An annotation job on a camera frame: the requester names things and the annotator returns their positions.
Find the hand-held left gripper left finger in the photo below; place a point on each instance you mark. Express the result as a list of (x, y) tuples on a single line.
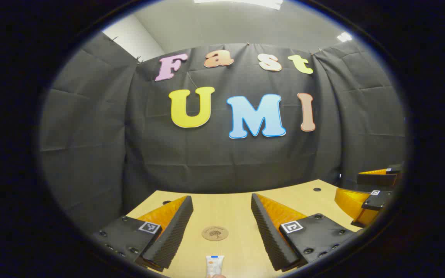
[(172, 231)]

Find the light wooden desktop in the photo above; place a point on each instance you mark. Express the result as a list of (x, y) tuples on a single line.
[(226, 210)]

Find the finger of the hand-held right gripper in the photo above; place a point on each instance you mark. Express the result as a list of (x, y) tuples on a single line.
[(352, 204), (377, 179)]

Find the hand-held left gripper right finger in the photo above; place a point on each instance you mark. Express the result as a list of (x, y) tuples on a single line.
[(269, 235)]

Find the round wooden coaster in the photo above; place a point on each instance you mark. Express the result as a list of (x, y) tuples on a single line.
[(214, 233)]

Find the white toothpaste tube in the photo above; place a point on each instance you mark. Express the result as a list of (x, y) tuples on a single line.
[(214, 265)]

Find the ceiling light panel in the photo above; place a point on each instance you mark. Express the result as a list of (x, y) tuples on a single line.
[(344, 36), (242, 3)]

